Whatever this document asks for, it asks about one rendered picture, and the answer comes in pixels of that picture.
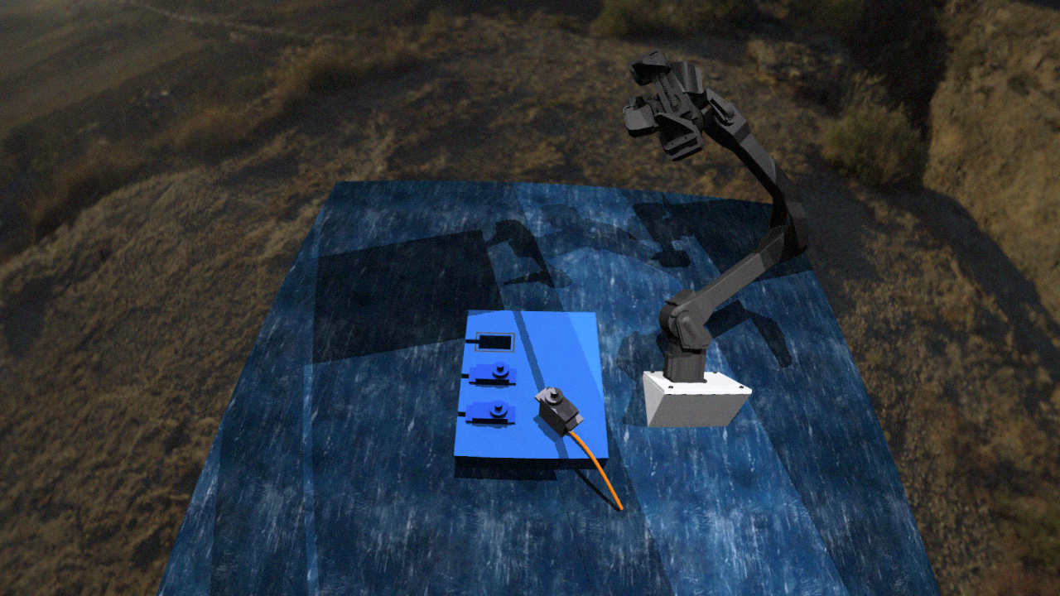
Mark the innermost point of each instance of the black micro servo with orange cable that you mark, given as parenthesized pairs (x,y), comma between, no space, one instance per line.
(563,417)

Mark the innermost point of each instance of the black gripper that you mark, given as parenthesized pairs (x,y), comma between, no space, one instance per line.
(674,112)

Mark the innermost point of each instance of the blue rectangular deck plate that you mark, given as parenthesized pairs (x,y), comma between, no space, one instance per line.
(511,356)

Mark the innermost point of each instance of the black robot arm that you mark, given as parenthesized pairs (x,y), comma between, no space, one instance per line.
(683,317)

